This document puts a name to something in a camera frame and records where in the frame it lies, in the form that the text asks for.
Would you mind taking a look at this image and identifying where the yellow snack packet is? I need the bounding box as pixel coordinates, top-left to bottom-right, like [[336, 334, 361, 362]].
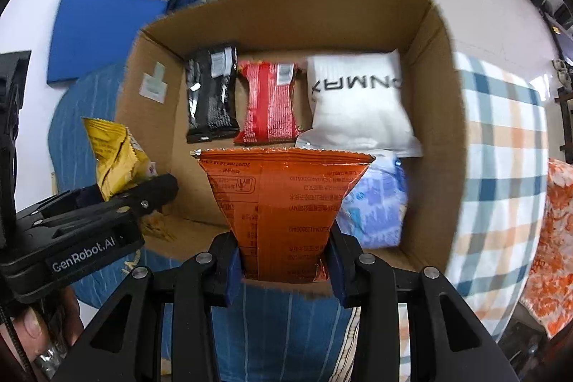
[[83, 117, 157, 201]]

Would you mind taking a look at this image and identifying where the person's left hand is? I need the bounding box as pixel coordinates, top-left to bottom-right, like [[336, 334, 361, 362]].
[[1, 286, 85, 381]]

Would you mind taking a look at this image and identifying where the blue foam mat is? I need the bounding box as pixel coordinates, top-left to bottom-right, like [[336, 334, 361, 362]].
[[47, 0, 167, 84]]

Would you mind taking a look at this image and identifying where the plaid checked cushion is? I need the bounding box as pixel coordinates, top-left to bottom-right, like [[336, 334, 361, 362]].
[[398, 50, 550, 382]]

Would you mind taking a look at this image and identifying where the red snack packet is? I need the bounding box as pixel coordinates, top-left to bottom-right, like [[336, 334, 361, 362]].
[[234, 61, 300, 145]]

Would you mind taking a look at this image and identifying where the orange white floral cushion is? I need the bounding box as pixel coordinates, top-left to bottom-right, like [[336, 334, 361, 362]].
[[521, 158, 573, 338]]

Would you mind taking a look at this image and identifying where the white pouch black lettering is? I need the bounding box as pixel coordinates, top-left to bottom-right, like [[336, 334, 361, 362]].
[[296, 50, 423, 158]]

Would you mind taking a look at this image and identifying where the black snack packet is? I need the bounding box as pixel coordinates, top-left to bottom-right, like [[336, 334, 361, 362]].
[[186, 44, 240, 144]]

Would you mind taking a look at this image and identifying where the orange snack packet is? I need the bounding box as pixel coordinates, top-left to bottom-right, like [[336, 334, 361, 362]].
[[193, 148, 374, 284]]

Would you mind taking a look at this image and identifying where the light blue tissue pack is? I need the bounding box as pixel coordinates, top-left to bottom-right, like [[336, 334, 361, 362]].
[[336, 151, 408, 249]]

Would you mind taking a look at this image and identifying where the open cardboard box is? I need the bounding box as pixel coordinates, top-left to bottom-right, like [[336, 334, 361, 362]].
[[114, 0, 469, 303]]

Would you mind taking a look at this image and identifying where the blue striped cushion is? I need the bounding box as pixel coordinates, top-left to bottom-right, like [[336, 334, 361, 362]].
[[47, 61, 360, 382]]

